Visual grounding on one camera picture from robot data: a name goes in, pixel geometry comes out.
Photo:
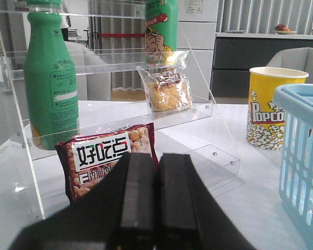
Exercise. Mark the plate of fruit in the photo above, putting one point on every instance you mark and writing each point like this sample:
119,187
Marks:
282,29

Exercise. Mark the packaged bread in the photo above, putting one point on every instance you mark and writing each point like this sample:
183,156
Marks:
165,83

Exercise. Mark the maroon almond biscuit packet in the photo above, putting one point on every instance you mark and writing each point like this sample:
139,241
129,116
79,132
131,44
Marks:
86,160

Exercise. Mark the green cartoon drink bottle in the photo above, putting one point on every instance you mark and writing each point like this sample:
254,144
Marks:
161,22

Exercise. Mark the green plastic drink bottle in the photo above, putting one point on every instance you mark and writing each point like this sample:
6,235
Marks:
50,78

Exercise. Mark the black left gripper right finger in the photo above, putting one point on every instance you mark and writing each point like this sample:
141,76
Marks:
188,217

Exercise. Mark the grey armchair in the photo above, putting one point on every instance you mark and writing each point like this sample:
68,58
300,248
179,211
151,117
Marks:
295,58

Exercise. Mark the yellow popcorn paper cup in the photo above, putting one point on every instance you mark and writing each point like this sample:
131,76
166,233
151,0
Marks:
265,120

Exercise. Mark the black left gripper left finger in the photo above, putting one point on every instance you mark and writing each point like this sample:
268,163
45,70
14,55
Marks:
116,214

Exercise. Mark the light blue plastic basket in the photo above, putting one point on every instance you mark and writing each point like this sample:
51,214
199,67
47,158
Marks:
296,178

